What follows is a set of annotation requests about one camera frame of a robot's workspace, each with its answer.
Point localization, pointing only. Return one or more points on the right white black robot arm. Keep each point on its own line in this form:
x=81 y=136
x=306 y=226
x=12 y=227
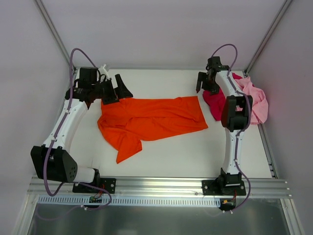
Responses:
x=235 y=119

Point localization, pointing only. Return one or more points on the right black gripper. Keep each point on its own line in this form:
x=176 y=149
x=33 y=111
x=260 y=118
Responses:
x=206 y=78

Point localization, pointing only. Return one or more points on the light pink t shirt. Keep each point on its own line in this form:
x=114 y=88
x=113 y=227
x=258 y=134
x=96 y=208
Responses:
x=260 y=104

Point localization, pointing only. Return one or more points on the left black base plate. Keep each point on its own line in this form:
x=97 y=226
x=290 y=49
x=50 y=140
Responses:
x=106 y=183

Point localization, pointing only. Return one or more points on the magenta t shirt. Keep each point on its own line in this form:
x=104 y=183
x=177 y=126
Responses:
x=215 y=103

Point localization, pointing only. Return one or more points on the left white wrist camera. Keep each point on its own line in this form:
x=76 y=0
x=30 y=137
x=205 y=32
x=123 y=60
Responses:
x=103 y=69

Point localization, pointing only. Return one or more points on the aluminium frame post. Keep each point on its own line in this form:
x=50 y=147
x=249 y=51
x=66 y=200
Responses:
x=272 y=28
x=52 y=29

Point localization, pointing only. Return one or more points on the aluminium mounting rail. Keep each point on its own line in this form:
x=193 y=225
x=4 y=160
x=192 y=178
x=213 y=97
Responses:
x=191 y=187

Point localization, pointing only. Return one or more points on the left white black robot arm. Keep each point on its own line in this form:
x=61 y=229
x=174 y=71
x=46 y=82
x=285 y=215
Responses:
x=52 y=160

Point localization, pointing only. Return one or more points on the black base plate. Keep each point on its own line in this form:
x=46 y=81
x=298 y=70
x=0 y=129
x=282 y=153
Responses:
x=106 y=183
x=213 y=188

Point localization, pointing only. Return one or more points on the white slotted cable duct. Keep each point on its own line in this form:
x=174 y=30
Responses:
x=131 y=201

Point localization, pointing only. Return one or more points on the orange t shirt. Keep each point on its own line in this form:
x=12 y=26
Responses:
x=129 y=122

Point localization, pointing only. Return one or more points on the right aluminium frame post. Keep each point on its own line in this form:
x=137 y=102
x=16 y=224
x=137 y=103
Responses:
x=272 y=28

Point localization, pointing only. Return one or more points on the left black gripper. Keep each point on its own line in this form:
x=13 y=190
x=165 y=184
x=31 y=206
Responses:
x=107 y=90

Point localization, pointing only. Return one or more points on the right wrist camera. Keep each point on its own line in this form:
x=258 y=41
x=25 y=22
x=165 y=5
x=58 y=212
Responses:
x=214 y=62

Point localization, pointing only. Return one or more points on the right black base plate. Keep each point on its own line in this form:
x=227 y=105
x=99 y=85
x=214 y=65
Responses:
x=213 y=188

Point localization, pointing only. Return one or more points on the left aluminium frame post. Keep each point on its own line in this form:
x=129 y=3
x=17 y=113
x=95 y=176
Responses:
x=52 y=29

